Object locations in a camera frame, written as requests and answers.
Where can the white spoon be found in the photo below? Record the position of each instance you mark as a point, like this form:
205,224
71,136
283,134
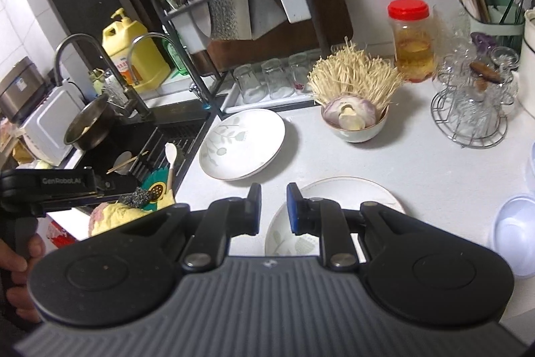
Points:
170,152

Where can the metal pot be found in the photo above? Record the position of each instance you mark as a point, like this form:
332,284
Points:
92,131

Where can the person's left hand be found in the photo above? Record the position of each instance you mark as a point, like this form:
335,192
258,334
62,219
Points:
21,271

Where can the purple cup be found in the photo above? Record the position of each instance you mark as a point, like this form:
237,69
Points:
482,41

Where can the purple onion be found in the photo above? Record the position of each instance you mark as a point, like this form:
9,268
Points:
334,110

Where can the chrome sink faucet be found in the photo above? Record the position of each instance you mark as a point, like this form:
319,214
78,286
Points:
150,35

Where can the white electric kettle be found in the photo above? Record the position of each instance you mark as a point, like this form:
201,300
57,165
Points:
531,56

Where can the pale green ceramic bowl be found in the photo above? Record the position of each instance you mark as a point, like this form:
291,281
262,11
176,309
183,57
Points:
355,135

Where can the clear drinking glass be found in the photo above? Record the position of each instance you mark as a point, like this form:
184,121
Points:
247,85
299,73
276,79

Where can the dark sink faucet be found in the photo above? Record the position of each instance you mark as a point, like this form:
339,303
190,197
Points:
121,85

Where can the red lid glass jar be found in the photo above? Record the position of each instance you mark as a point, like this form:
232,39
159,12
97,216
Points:
411,47

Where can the green chopstick holder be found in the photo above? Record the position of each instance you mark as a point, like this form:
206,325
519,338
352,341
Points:
501,31

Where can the white drip tray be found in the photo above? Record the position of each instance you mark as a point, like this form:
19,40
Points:
234,108

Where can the yellow cloth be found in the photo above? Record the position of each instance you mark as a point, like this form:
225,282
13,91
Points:
113,217

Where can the red package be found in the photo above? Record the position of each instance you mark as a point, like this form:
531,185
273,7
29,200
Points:
58,238

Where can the white bowl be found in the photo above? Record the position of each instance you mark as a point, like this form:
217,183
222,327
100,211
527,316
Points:
516,235

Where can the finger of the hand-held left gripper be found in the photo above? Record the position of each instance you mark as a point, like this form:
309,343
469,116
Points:
121,184

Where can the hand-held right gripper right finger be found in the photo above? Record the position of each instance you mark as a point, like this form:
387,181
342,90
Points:
292,210

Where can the steel wool scourer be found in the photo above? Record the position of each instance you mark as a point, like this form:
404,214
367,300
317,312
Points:
136,198

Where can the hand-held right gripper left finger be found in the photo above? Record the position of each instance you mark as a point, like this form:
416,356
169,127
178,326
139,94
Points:
255,210

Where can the green sunflower dishcloth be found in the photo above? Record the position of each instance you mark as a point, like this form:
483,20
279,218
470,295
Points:
156,187

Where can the black sink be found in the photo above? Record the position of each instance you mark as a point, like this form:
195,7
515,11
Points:
138,139

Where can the wooden chopstick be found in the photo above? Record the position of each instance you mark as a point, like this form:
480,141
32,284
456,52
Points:
125,163

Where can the green bottle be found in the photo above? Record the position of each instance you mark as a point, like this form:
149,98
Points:
177,60

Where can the grey rice cooker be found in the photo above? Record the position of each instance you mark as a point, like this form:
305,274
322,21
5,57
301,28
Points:
19,89

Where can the white floral plate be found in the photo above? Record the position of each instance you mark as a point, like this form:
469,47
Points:
351,189
250,139

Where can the cluster of clear glass cups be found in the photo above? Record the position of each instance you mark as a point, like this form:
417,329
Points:
503,60

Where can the yellow detergent bottle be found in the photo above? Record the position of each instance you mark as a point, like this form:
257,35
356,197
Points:
125,47

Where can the white countertop appliance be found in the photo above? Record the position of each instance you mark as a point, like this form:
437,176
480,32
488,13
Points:
46,127

